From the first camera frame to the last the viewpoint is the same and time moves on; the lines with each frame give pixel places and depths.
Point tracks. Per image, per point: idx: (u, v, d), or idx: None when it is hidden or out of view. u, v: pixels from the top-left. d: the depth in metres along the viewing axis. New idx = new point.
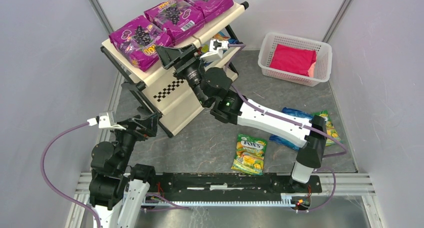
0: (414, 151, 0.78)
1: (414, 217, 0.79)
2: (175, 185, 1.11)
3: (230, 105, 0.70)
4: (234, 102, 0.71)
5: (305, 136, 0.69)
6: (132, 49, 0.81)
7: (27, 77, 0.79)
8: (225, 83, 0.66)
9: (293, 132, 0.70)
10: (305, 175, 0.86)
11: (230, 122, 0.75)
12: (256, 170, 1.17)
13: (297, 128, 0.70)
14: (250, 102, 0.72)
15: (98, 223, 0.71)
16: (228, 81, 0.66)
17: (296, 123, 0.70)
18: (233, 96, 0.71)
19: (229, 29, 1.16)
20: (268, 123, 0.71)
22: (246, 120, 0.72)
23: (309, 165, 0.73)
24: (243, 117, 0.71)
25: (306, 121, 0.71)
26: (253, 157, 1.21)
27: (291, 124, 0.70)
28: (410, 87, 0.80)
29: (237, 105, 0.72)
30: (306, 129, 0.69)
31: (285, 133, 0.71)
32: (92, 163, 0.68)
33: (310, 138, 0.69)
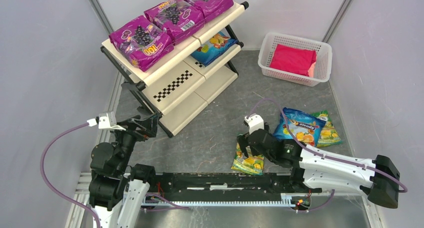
0: (414, 151, 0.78)
1: (414, 217, 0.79)
2: (175, 185, 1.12)
3: (289, 153, 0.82)
4: (293, 149, 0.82)
5: (370, 177, 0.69)
6: (132, 49, 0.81)
7: (27, 76, 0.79)
8: (262, 138, 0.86)
9: (357, 174, 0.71)
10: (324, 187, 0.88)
11: (297, 167, 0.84)
12: (256, 170, 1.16)
13: (360, 169, 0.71)
14: (308, 148, 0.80)
15: (98, 223, 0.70)
16: (264, 135, 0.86)
17: (358, 164, 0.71)
18: (290, 143, 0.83)
19: (230, 29, 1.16)
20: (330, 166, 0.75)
22: (310, 166, 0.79)
23: (384, 205, 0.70)
24: (304, 162, 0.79)
25: (368, 161, 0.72)
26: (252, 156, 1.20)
27: (353, 166, 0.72)
28: (410, 87, 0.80)
29: (297, 151, 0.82)
30: (370, 170, 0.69)
31: (350, 175, 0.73)
32: (92, 164, 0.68)
33: (377, 180, 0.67)
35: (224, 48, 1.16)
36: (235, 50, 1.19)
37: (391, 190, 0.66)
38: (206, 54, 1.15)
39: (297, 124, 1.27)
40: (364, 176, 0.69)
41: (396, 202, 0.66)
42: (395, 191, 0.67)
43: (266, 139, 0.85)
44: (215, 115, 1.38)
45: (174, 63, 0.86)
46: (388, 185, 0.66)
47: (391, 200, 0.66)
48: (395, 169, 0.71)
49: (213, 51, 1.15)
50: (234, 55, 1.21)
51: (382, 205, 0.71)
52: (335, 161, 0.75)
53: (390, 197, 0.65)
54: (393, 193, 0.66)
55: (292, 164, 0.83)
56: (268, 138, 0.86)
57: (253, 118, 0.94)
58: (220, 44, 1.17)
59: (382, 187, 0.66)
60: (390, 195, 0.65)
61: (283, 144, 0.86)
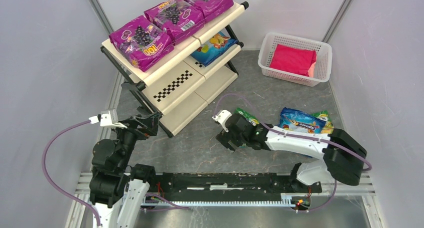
0: (414, 151, 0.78)
1: (414, 217, 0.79)
2: (175, 185, 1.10)
3: (259, 135, 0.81)
4: (263, 132, 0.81)
5: (322, 148, 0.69)
6: (132, 50, 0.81)
7: (28, 76, 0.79)
8: (235, 120, 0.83)
9: (312, 147, 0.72)
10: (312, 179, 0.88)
11: (266, 147, 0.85)
12: None
13: (315, 143, 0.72)
14: (274, 129, 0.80)
15: (98, 220, 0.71)
16: (237, 116, 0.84)
17: (313, 138, 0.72)
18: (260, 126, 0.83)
19: (230, 29, 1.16)
20: (291, 143, 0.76)
22: (274, 145, 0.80)
23: (346, 181, 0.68)
24: (269, 141, 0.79)
25: (324, 135, 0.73)
26: None
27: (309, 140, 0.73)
28: (410, 87, 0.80)
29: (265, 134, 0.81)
30: (324, 142, 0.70)
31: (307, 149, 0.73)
32: (93, 160, 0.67)
33: (328, 151, 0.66)
35: (224, 48, 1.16)
36: (235, 50, 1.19)
37: (346, 162, 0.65)
38: (206, 54, 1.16)
39: (297, 124, 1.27)
40: (317, 148, 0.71)
41: (354, 175, 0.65)
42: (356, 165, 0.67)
43: (239, 121, 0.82)
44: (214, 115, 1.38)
45: (174, 63, 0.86)
46: (341, 156, 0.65)
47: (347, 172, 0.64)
48: (356, 144, 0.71)
49: (213, 50, 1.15)
50: (234, 55, 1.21)
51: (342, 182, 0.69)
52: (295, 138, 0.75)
53: (345, 168, 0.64)
54: (351, 167, 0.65)
55: (262, 146, 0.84)
56: (242, 121, 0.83)
57: (221, 115, 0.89)
58: (220, 44, 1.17)
59: (336, 156, 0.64)
60: (347, 167, 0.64)
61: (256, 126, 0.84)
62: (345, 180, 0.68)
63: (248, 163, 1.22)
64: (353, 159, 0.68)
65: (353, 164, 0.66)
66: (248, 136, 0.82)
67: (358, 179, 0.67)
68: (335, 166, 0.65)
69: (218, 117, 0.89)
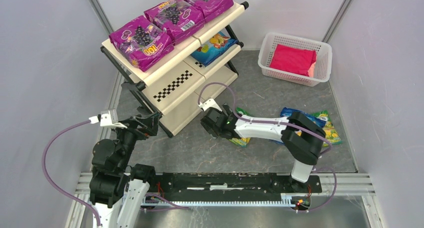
0: (414, 152, 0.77)
1: (414, 218, 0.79)
2: (175, 185, 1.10)
3: (229, 124, 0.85)
4: (233, 121, 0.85)
5: (281, 131, 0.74)
6: (132, 50, 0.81)
7: (28, 77, 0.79)
8: (210, 112, 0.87)
9: (273, 131, 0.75)
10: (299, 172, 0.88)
11: (237, 136, 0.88)
12: (241, 142, 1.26)
13: (276, 126, 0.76)
14: (242, 117, 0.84)
15: (98, 220, 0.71)
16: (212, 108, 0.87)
17: (274, 122, 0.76)
18: (231, 116, 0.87)
19: (230, 29, 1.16)
20: (255, 128, 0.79)
22: (243, 133, 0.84)
23: (305, 159, 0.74)
24: (237, 129, 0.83)
25: (283, 118, 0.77)
26: None
27: (271, 124, 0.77)
28: (410, 87, 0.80)
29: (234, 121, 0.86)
30: (283, 125, 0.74)
31: (269, 133, 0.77)
32: (93, 160, 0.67)
33: (286, 132, 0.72)
35: (224, 48, 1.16)
36: (235, 50, 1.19)
37: (302, 140, 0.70)
38: (206, 54, 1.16)
39: None
40: (277, 131, 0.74)
41: (311, 153, 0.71)
42: (313, 145, 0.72)
43: (212, 114, 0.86)
44: None
45: (174, 63, 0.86)
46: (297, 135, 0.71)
47: (304, 149, 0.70)
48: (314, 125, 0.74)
49: (214, 50, 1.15)
50: (234, 55, 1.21)
51: (304, 161, 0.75)
52: (259, 123, 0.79)
53: (302, 147, 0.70)
54: (308, 145, 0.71)
55: (233, 135, 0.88)
56: (214, 114, 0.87)
57: (207, 102, 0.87)
58: (220, 44, 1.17)
59: (292, 136, 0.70)
60: (302, 145, 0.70)
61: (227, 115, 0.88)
62: (305, 158, 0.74)
63: (249, 163, 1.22)
64: (311, 139, 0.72)
65: (310, 143, 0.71)
66: (220, 126, 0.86)
67: (316, 156, 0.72)
68: (293, 145, 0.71)
69: (203, 104, 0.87)
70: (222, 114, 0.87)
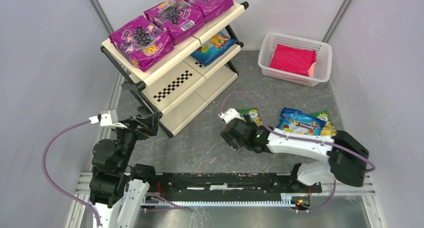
0: (414, 151, 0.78)
1: (414, 218, 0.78)
2: (175, 185, 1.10)
3: (259, 137, 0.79)
4: (264, 135, 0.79)
5: (326, 152, 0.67)
6: (132, 50, 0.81)
7: (27, 77, 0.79)
8: (236, 125, 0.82)
9: (316, 151, 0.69)
10: (313, 179, 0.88)
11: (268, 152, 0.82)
12: None
13: (319, 146, 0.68)
14: (275, 132, 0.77)
15: (98, 220, 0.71)
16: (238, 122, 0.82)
17: (317, 140, 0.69)
18: (261, 129, 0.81)
19: (230, 29, 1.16)
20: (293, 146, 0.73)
22: (276, 148, 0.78)
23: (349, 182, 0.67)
24: (270, 144, 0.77)
25: (327, 137, 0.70)
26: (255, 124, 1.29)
27: (313, 143, 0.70)
28: (410, 87, 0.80)
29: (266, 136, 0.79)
30: (328, 145, 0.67)
31: (311, 152, 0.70)
32: (93, 160, 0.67)
33: (332, 154, 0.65)
35: (224, 48, 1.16)
36: (235, 50, 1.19)
37: (350, 164, 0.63)
38: (206, 54, 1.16)
39: (297, 124, 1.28)
40: (321, 151, 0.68)
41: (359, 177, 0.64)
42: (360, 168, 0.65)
43: (238, 127, 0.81)
44: (215, 115, 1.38)
45: (174, 62, 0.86)
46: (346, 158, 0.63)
47: (351, 173, 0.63)
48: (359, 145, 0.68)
49: (214, 50, 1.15)
50: (234, 55, 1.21)
51: (348, 183, 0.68)
52: (297, 140, 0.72)
53: (349, 170, 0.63)
54: (355, 169, 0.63)
55: (264, 149, 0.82)
56: (241, 125, 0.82)
57: (229, 113, 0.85)
58: (220, 44, 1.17)
59: (341, 158, 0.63)
60: (351, 169, 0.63)
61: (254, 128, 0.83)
62: (349, 181, 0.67)
63: (248, 163, 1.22)
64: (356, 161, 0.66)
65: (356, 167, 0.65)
66: (249, 139, 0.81)
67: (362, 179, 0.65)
68: (340, 168, 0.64)
69: (225, 116, 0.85)
70: (250, 127, 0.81)
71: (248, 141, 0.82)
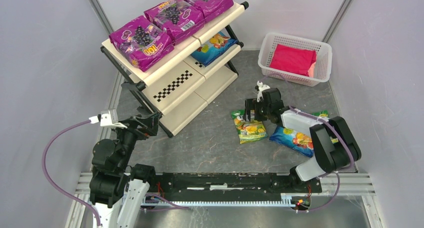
0: (414, 151, 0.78)
1: (414, 217, 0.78)
2: (175, 185, 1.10)
3: (281, 109, 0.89)
4: (285, 109, 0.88)
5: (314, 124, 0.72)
6: (132, 50, 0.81)
7: (27, 77, 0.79)
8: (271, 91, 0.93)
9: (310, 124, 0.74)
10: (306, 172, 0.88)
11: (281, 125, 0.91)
12: (262, 134, 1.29)
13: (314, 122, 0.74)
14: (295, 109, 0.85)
15: (98, 220, 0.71)
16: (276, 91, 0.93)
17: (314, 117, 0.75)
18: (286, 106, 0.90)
19: (230, 29, 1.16)
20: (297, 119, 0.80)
22: (286, 121, 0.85)
23: (324, 165, 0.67)
24: (283, 114, 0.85)
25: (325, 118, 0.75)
26: (253, 125, 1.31)
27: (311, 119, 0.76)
28: (409, 87, 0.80)
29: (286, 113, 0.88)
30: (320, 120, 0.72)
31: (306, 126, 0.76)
32: (93, 160, 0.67)
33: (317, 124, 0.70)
35: (224, 48, 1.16)
36: (235, 50, 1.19)
37: (329, 141, 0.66)
38: (206, 54, 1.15)
39: None
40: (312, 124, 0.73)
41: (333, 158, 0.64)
42: (340, 154, 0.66)
43: (273, 94, 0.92)
44: (215, 115, 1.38)
45: (174, 62, 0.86)
46: (327, 136, 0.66)
47: (327, 149, 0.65)
48: (351, 138, 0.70)
49: (214, 50, 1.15)
50: (234, 55, 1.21)
51: (322, 167, 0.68)
52: (302, 116, 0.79)
53: (324, 146, 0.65)
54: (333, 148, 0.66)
55: (278, 123, 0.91)
56: (276, 95, 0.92)
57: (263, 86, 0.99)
58: (220, 44, 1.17)
59: (322, 130, 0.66)
60: (327, 144, 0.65)
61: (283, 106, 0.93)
62: (324, 163, 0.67)
63: (248, 163, 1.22)
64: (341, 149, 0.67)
65: (337, 151, 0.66)
66: (274, 108, 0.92)
67: (338, 166, 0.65)
68: (317, 139, 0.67)
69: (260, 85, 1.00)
70: (282, 101, 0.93)
71: (273, 111, 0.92)
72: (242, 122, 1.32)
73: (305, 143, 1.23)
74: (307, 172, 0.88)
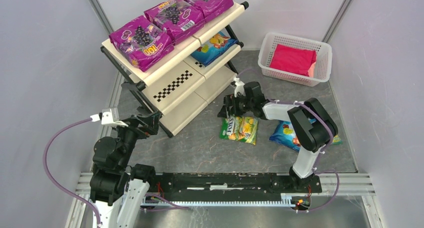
0: (414, 151, 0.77)
1: (414, 218, 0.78)
2: (175, 185, 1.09)
3: (263, 103, 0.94)
4: (265, 102, 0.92)
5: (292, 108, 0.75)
6: (132, 50, 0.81)
7: (27, 77, 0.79)
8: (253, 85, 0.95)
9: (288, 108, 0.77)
10: (300, 165, 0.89)
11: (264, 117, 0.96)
12: (253, 122, 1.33)
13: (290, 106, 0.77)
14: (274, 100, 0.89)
15: (98, 219, 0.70)
16: (257, 84, 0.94)
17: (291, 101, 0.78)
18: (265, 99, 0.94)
19: (230, 29, 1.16)
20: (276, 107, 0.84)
22: (268, 112, 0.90)
23: (306, 144, 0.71)
24: (265, 106, 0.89)
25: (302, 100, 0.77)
26: (242, 125, 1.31)
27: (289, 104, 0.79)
28: (410, 87, 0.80)
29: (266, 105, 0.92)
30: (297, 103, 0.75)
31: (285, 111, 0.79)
32: (94, 157, 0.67)
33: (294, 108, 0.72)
35: (224, 48, 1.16)
36: (235, 50, 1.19)
37: (306, 121, 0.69)
38: (206, 54, 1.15)
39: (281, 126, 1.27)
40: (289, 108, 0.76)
41: (313, 137, 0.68)
42: (319, 132, 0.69)
43: (256, 88, 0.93)
44: (215, 115, 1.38)
45: (174, 62, 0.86)
46: (304, 116, 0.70)
47: (305, 129, 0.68)
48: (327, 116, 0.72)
49: (214, 50, 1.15)
50: (234, 55, 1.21)
51: (305, 147, 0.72)
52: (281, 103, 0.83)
53: (302, 127, 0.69)
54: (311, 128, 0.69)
55: (261, 116, 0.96)
56: (258, 89, 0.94)
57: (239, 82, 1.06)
58: (220, 44, 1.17)
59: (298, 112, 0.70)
60: (304, 125, 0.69)
61: (265, 99, 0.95)
62: (306, 142, 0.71)
63: (248, 163, 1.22)
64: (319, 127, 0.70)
65: (315, 130, 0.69)
66: (256, 102, 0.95)
67: (318, 143, 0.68)
68: (295, 122, 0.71)
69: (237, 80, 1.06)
70: (263, 94, 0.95)
71: (255, 105, 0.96)
72: (235, 131, 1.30)
73: None
74: (302, 166, 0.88)
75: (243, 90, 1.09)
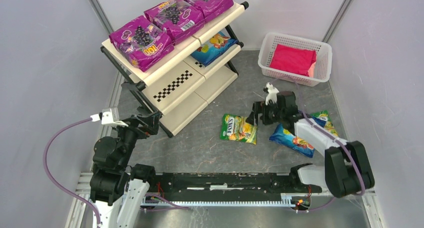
0: (414, 151, 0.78)
1: (414, 218, 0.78)
2: (175, 185, 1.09)
3: (295, 117, 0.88)
4: (299, 117, 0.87)
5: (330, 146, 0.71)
6: (132, 50, 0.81)
7: (27, 77, 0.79)
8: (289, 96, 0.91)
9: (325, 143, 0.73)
10: (309, 176, 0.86)
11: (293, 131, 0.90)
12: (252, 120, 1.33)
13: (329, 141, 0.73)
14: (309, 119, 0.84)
15: (98, 218, 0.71)
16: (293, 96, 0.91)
17: (331, 136, 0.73)
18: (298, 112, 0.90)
19: (230, 29, 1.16)
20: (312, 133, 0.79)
22: (299, 130, 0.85)
23: (333, 188, 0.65)
24: (298, 123, 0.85)
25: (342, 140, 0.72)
26: (242, 125, 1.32)
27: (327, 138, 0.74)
28: (410, 87, 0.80)
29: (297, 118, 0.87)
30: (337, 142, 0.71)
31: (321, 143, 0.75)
32: (95, 157, 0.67)
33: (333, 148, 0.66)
35: (224, 48, 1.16)
36: (235, 50, 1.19)
37: (343, 167, 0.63)
38: (206, 54, 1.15)
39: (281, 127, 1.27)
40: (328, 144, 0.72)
41: (343, 186, 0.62)
42: (352, 182, 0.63)
43: (290, 98, 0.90)
44: (215, 115, 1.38)
45: (174, 63, 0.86)
46: (343, 160, 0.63)
47: (338, 175, 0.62)
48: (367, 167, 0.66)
49: (214, 50, 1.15)
50: (234, 55, 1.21)
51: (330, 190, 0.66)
52: (318, 131, 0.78)
53: (337, 172, 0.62)
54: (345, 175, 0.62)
55: (290, 128, 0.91)
56: (291, 99, 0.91)
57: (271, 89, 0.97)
58: (220, 44, 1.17)
59: (337, 156, 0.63)
60: (339, 170, 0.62)
61: (297, 111, 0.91)
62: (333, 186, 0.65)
63: (249, 163, 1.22)
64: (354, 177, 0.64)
65: (348, 178, 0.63)
66: (287, 113, 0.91)
67: (347, 192, 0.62)
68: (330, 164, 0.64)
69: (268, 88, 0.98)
70: (296, 106, 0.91)
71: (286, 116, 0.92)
72: (234, 131, 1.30)
73: (305, 143, 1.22)
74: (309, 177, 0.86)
75: (275, 98, 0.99)
